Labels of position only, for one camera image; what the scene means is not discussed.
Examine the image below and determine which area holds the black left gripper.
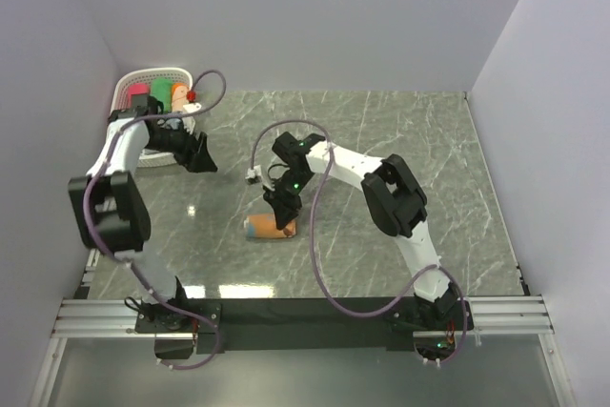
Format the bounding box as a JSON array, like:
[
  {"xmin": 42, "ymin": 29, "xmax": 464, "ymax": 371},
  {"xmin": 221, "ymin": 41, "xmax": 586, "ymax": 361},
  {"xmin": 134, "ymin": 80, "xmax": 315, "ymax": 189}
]
[{"xmin": 145, "ymin": 117, "xmax": 218, "ymax": 173}]

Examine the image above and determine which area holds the pink rolled towel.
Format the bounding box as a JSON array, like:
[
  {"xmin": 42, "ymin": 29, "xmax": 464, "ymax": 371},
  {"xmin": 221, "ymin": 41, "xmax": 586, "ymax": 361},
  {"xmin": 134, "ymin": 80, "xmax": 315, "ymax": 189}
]
[{"xmin": 127, "ymin": 82, "xmax": 150, "ymax": 98}]

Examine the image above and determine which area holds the orange patterned towel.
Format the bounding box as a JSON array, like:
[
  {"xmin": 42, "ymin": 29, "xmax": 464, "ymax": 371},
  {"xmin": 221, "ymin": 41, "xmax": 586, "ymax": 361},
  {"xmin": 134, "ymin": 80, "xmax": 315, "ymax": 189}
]
[{"xmin": 243, "ymin": 214, "xmax": 297, "ymax": 239}]

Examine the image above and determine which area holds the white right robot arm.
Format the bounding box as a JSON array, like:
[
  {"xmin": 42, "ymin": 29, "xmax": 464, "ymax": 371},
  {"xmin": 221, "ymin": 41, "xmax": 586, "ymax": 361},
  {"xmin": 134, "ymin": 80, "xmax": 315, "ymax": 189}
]
[{"xmin": 261, "ymin": 132, "xmax": 472, "ymax": 331}]

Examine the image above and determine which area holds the aluminium rail frame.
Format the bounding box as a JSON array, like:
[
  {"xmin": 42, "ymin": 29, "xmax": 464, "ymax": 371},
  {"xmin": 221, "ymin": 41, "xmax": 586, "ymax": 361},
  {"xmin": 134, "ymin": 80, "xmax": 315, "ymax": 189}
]
[{"xmin": 28, "ymin": 158, "xmax": 578, "ymax": 407}]

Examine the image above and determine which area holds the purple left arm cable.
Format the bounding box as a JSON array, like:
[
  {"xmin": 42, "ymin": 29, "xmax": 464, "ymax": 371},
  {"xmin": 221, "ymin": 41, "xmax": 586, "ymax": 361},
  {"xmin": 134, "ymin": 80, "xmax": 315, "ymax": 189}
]
[{"xmin": 83, "ymin": 69, "xmax": 226, "ymax": 371}]

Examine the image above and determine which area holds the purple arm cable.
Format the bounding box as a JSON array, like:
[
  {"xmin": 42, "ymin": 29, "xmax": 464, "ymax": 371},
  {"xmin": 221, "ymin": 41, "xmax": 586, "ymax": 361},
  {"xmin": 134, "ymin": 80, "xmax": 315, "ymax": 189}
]
[
  {"xmin": 247, "ymin": 120, "xmax": 468, "ymax": 368},
  {"xmin": 83, "ymin": 69, "xmax": 226, "ymax": 371}
]

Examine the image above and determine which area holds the orange rolled towel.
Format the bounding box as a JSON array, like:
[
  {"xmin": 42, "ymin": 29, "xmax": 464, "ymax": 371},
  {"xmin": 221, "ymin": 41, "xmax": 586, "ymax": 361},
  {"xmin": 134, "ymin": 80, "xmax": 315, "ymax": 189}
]
[{"xmin": 172, "ymin": 83, "xmax": 190, "ymax": 112}]

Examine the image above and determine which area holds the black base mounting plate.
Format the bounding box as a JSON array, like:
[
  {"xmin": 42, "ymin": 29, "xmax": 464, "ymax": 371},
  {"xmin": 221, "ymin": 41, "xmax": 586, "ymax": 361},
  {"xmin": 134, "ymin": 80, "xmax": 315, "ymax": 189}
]
[{"xmin": 134, "ymin": 296, "xmax": 474, "ymax": 359}]

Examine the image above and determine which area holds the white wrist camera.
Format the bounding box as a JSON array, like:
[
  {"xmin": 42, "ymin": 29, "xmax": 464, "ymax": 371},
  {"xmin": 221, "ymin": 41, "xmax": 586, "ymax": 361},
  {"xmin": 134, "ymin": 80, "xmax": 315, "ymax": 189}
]
[
  {"xmin": 182, "ymin": 102, "xmax": 202, "ymax": 116},
  {"xmin": 245, "ymin": 165, "xmax": 265, "ymax": 185}
]

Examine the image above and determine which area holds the green rolled towel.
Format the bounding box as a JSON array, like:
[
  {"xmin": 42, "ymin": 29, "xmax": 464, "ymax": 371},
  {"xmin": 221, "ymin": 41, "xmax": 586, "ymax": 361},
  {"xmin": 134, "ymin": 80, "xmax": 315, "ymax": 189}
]
[{"xmin": 150, "ymin": 77, "xmax": 173, "ymax": 113}]

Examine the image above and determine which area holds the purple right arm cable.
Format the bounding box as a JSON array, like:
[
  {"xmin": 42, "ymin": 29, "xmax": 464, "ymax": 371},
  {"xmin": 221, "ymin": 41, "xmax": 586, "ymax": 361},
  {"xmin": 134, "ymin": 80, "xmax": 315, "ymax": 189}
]
[{"xmin": 247, "ymin": 120, "xmax": 468, "ymax": 368}]

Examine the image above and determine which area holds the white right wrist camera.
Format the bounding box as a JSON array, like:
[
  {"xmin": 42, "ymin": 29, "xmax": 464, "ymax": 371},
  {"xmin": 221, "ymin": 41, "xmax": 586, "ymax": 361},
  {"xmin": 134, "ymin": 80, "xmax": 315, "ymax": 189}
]
[{"xmin": 245, "ymin": 165, "xmax": 265, "ymax": 185}]

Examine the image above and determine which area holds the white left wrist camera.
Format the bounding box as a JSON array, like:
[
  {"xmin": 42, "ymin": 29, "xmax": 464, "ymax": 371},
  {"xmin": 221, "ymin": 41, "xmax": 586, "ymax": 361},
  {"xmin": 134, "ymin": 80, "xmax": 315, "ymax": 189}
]
[{"xmin": 182, "ymin": 102, "xmax": 202, "ymax": 116}]

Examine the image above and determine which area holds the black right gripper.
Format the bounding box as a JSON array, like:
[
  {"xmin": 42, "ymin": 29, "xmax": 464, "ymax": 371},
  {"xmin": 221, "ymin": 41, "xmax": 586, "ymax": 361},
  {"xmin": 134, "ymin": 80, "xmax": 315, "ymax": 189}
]
[{"xmin": 264, "ymin": 170, "xmax": 314, "ymax": 232}]

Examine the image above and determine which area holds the white plastic basket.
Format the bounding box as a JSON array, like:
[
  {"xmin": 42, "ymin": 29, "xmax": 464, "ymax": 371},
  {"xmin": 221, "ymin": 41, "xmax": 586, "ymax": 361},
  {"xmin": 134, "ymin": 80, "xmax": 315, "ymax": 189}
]
[{"xmin": 111, "ymin": 67, "xmax": 193, "ymax": 168}]

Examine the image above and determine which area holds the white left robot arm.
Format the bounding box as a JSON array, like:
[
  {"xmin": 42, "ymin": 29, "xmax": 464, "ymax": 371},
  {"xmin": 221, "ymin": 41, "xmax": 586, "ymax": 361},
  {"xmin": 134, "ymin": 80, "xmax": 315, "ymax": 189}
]
[{"xmin": 68, "ymin": 96, "xmax": 217, "ymax": 333}]

